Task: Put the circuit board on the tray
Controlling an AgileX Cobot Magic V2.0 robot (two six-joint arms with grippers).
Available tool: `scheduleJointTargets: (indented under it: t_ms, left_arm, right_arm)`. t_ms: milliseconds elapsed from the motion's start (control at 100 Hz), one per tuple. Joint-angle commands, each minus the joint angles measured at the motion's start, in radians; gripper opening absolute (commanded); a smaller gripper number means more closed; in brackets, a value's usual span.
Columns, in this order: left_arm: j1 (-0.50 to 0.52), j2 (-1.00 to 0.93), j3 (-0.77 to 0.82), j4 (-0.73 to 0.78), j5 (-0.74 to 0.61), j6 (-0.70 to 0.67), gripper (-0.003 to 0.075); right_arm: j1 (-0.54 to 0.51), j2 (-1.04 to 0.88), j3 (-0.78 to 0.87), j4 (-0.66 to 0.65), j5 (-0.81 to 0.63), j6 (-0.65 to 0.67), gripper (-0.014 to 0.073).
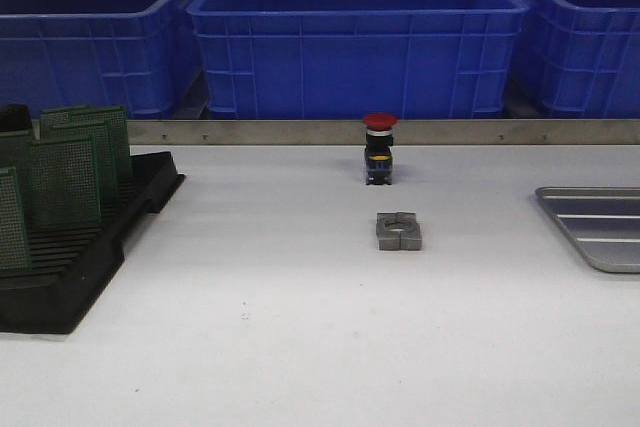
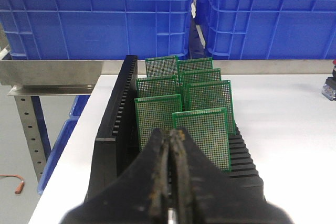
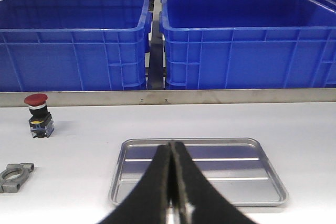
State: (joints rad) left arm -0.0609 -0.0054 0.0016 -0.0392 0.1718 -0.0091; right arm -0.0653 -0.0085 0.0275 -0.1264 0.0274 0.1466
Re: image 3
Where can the red emergency stop button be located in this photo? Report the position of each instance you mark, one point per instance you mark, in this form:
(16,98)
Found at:
(41,122)

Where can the blue plastic crate centre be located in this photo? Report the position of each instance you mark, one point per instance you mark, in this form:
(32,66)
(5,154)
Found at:
(74,45)

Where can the grey metal pipe clamp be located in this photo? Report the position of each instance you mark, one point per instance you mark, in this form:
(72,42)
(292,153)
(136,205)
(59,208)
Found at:
(14,176)

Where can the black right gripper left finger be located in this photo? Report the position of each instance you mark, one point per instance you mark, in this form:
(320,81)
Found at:
(148,200)

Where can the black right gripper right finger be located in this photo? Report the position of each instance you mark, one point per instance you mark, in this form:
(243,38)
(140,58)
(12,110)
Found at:
(196,200)

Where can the blue plastic crate right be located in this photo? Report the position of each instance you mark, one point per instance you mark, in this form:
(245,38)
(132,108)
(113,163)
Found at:
(248,44)

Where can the silver metal tray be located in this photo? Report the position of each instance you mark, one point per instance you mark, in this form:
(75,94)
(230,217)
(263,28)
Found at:
(238,168)

